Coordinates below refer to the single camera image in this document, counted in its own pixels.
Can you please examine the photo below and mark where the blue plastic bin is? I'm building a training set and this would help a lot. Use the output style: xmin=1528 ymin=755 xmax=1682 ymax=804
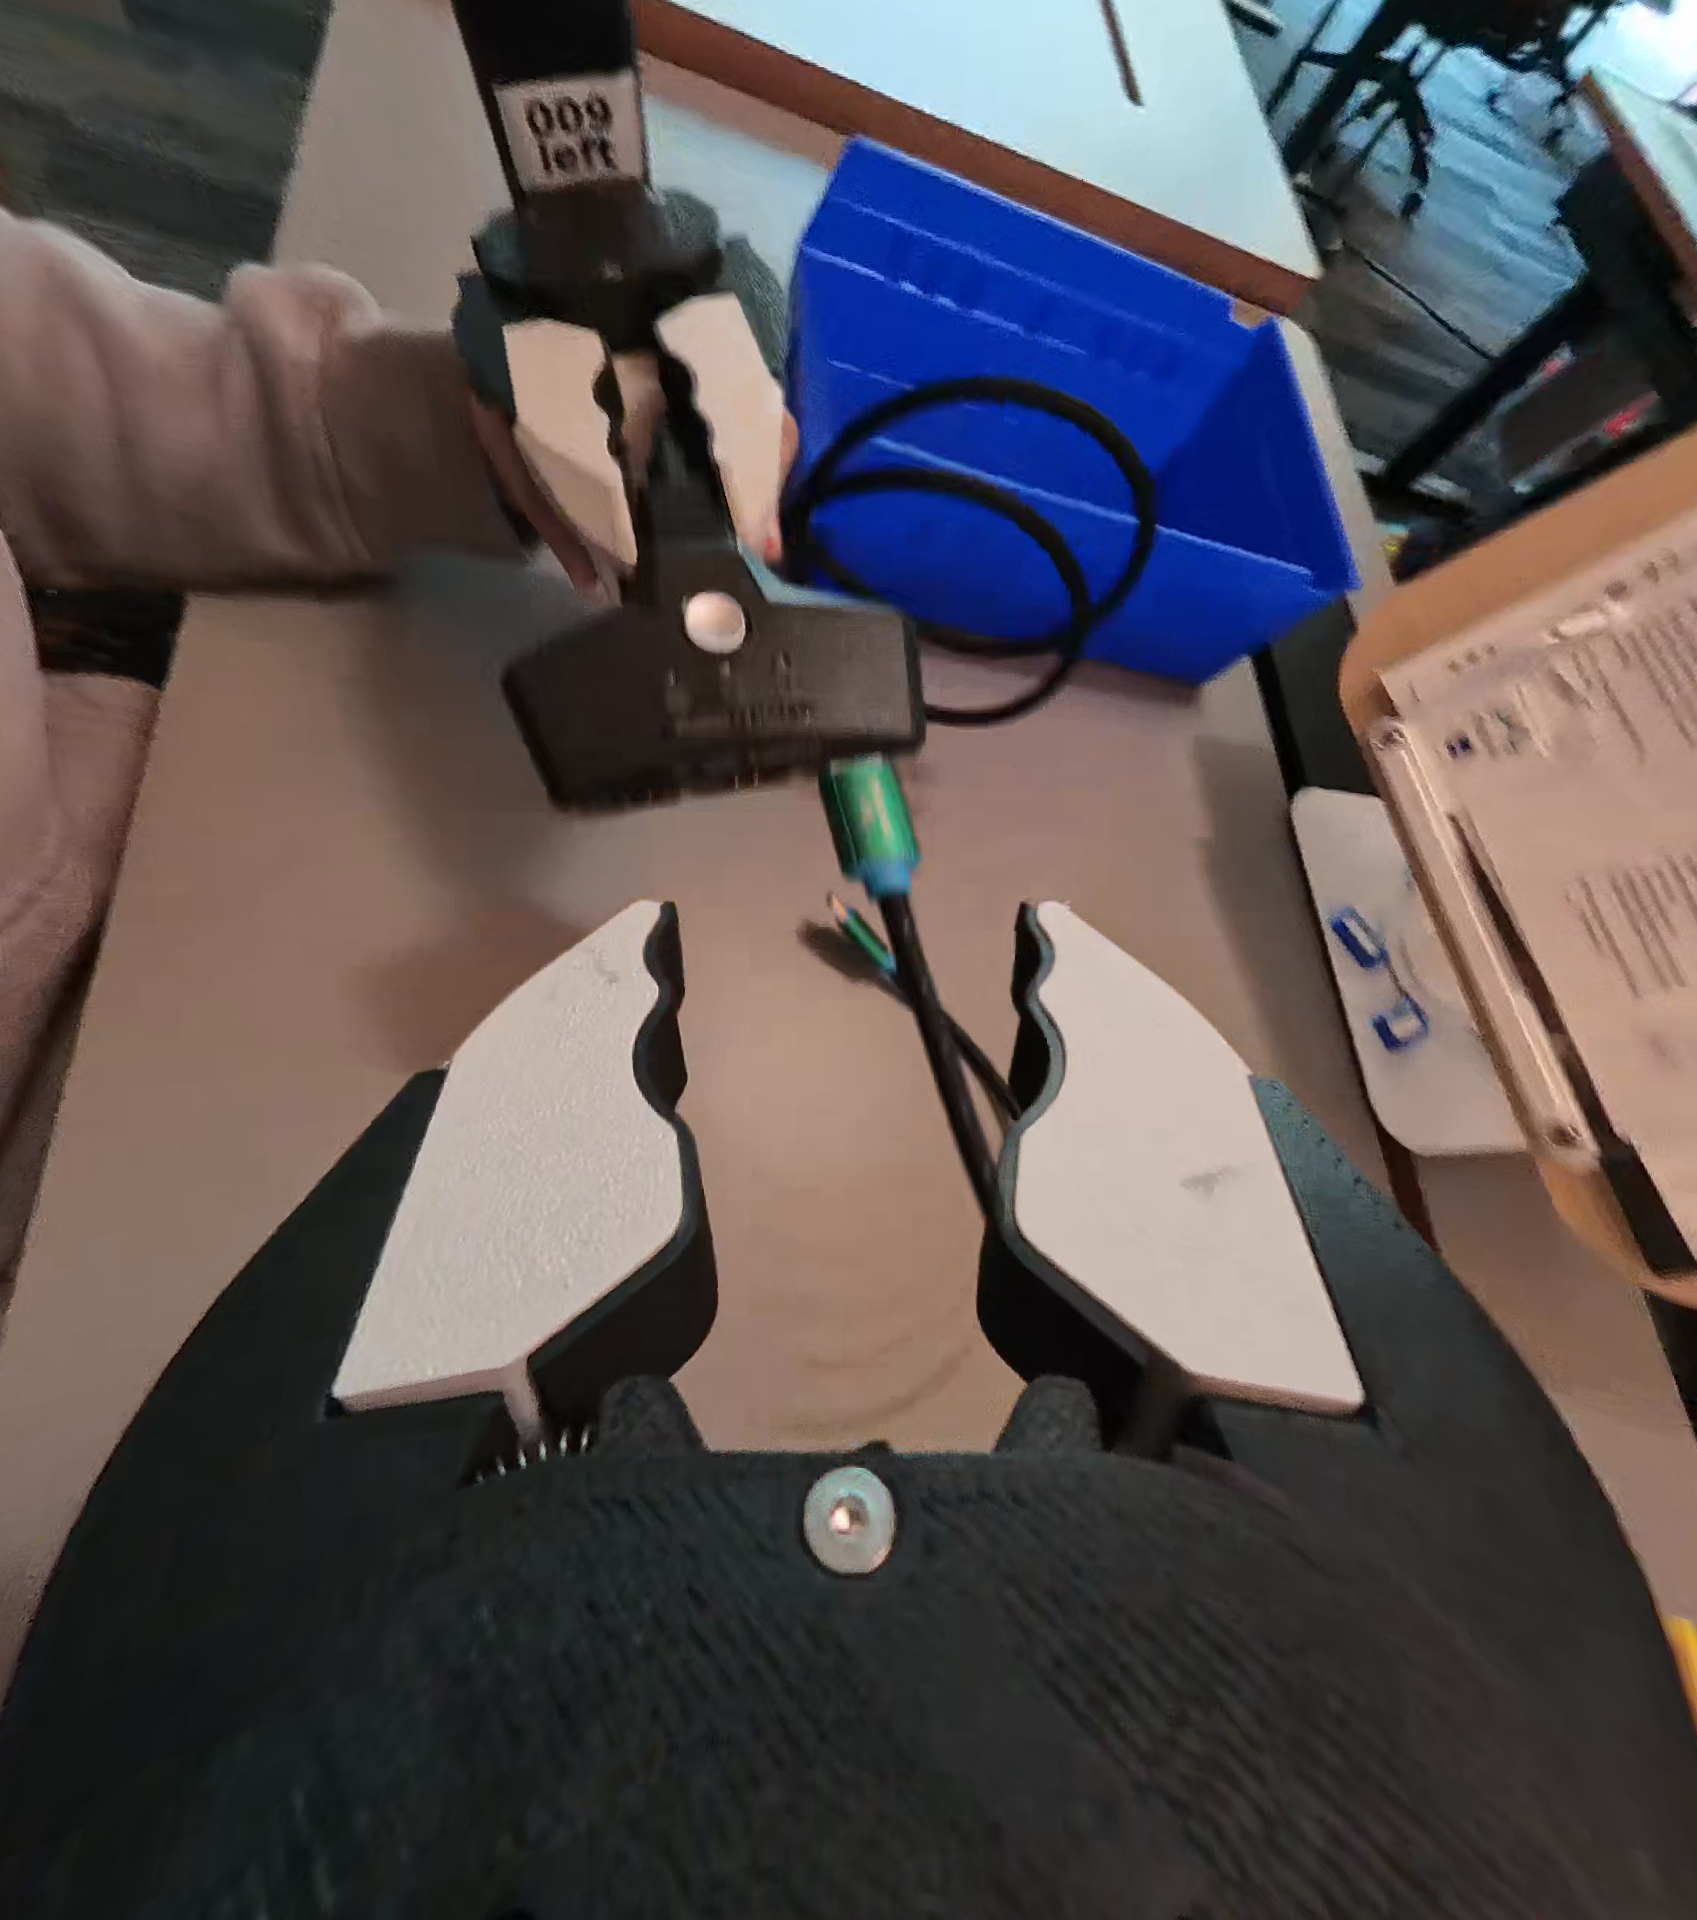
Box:
xmin=783 ymin=138 xmax=1363 ymax=690

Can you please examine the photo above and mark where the printed paper sheet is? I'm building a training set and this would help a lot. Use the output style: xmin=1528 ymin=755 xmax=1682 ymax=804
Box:
xmin=1383 ymin=481 xmax=1697 ymax=1271

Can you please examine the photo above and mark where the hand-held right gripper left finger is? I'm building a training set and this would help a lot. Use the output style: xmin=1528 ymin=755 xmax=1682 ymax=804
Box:
xmin=328 ymin=898 xmax=718 ymax=1423

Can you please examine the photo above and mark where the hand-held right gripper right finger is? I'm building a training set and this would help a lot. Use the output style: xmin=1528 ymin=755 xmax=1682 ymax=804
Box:
xmin=970 ymin=898 xmax=1368 ymax=1423

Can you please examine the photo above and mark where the small green tipped wire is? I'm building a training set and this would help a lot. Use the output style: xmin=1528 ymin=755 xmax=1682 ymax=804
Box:
xmin=804 ymin=888 xmax=895 ymax=986

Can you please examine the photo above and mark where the clipboard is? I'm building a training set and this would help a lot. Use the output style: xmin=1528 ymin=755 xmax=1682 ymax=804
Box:
xmin=1368 ymin=449 xmax=1697 ymax=1282

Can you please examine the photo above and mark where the white desk with wooden edge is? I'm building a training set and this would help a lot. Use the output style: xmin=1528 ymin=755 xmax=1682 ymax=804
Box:
xmin=628 ymin=0 xmax=1323 ymax=314

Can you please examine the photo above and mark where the black usb hub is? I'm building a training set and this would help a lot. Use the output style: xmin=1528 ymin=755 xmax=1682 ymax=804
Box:
xmin=499 ymin=449 xmax=925 ymax=808

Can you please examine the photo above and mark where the green plug usb cable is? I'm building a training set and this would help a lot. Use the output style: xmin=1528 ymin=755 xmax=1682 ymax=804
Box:
xmin=818 ymin=755 xmax=1026 ymax=1223

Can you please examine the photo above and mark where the person's left forearm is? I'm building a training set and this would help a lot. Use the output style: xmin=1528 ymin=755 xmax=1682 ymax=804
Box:
xmin=0 ymin=264 xmax=533 ymax=591

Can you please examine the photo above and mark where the white plate with blue clips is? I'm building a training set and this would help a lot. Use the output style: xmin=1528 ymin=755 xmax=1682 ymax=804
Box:
xmin=1290 ymin=792 xmax=1534 ymax=1159

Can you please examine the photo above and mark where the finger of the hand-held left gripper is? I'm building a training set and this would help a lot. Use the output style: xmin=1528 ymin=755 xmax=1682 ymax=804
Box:
xmin=648 ymin=292 xmax=791 ymax=552
xmin=499 ymin=320 xmax=636 ymax=573

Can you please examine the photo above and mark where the person's left hand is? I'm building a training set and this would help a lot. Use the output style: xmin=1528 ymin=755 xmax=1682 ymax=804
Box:
xmin=474 ymin=392 xmax=804 ymax=591

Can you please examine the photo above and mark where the black office chair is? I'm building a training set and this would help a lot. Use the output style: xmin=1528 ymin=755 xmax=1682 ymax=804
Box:
xmin=1272 ymin=0 xmax=1438 ymax=220

